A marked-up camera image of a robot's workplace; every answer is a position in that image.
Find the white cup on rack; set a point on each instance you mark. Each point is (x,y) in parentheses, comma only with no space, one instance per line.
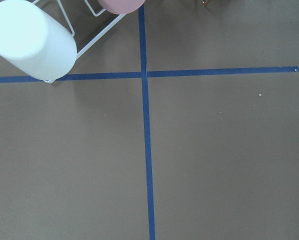
(35,42)

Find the white wire cup rack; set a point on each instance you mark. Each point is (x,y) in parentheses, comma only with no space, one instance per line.
(99,35)

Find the pink cup on rack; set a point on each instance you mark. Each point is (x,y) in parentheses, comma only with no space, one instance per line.
(121,6)

